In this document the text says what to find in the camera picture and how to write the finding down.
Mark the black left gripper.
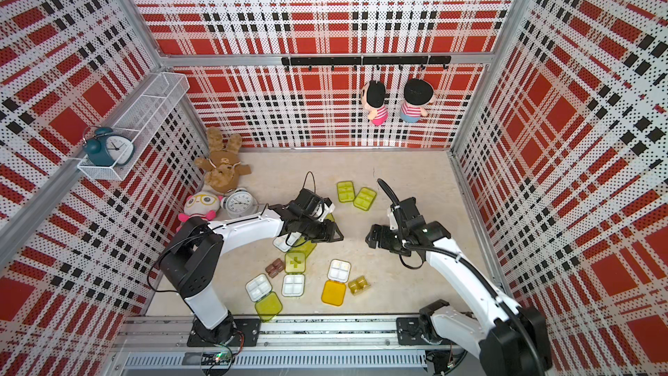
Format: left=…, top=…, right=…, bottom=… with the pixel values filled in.
left=298, top=215, right=345, bottom=243

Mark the green pillbox white tray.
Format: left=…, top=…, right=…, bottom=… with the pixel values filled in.
left=353, top=187, right=377, bottom=212

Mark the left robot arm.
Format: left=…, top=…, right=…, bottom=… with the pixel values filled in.
left=156, top=188, right=344, bottom=332

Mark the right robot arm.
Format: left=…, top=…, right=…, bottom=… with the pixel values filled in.
left=366, top=198, right=553, bottom=375

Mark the green pillbox with cross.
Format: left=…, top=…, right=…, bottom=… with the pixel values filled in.
left=285, top=252, right=307, bottom=274

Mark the small brown pillbox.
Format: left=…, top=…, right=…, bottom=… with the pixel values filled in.
left=264, top=259, right=285, bottom=279

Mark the white alarm clock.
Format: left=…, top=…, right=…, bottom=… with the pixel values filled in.
left=221, top=188, right=257, bottom=219

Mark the white square pillbox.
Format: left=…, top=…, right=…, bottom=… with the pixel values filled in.
left=281, top=273, right=305, bottom=298

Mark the small yellow transparent pillbox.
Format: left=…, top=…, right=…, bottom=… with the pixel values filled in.
left=348, top=276, right=371, bottom=295

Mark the brown teddy bear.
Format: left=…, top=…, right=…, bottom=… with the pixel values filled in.
left=194, top=127, right=252, bottom=194

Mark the open green pillbox front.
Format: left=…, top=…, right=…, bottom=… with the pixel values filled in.
left=245, top=274, right=283, bottom=322

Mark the pink owl plush toy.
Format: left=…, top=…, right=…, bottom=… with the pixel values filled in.
left=178, top=191, right=224, bottom=223

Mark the pink dressed hanging doll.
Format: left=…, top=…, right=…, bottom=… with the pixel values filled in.
left=361, top=80, right=388, bottom=126

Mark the blue dressed hanging doll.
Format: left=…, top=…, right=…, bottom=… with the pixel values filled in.
left=399, top=78, right=434, bottom=124

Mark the teal alarm clock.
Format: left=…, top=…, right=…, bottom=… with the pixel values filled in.
left=83, top=127, right=135, bottom=167

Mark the metal base rail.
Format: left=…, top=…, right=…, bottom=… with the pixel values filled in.
left=111, top=314, right=471, bottom=372

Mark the black hook rail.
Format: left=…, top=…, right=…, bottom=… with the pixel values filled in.
left=281, top=55, right=452, bottom=70

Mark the white wire shelf basket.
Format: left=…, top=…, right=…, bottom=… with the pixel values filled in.
left=78, top=71, right=189, bottom=181

